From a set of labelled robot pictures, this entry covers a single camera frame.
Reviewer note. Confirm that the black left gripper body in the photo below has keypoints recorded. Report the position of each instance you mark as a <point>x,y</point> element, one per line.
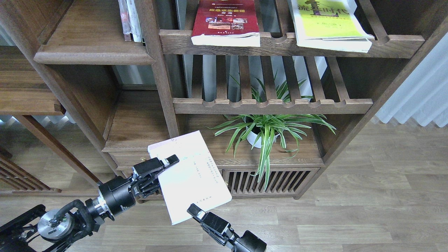
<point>115,197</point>

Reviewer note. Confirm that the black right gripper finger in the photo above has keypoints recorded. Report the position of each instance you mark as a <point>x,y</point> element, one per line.
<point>223,235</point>
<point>208,218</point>

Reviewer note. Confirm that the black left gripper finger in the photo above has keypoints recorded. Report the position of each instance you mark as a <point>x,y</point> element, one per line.
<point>151,168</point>
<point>146,186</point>

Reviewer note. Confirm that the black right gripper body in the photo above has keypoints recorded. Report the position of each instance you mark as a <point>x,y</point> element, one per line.
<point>248,242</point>

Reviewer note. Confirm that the white and lilac book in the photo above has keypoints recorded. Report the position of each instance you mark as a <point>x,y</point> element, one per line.
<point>194,180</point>

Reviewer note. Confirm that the upright white books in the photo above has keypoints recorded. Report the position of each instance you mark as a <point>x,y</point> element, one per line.
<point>130,21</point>

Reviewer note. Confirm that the left slatted cabinet door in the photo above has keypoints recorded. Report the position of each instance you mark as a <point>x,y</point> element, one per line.
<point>154,194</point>

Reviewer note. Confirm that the slatted cabinet door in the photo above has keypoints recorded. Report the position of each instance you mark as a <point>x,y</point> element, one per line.
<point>283,182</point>
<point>154,194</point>

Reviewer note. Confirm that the small wooden drawer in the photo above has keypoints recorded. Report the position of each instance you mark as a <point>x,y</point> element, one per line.
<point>129,159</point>

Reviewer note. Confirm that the right slatted cabinet door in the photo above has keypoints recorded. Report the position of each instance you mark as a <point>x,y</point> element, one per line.
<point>283,182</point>

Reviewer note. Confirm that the white plant pot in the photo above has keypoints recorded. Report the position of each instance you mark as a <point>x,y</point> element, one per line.
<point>252,138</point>

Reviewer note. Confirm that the green spider plant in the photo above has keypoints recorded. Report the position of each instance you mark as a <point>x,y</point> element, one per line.
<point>289,126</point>

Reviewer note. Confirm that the dark wooden bookshelf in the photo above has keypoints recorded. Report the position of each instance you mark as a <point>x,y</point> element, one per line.
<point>125,95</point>

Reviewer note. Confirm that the red book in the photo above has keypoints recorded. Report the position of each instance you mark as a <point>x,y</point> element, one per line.
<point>228,23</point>

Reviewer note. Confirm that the white curtain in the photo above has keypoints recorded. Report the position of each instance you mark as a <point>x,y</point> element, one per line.
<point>423,96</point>

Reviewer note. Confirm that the yellow-green book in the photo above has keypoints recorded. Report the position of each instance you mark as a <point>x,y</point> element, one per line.
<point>329,25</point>

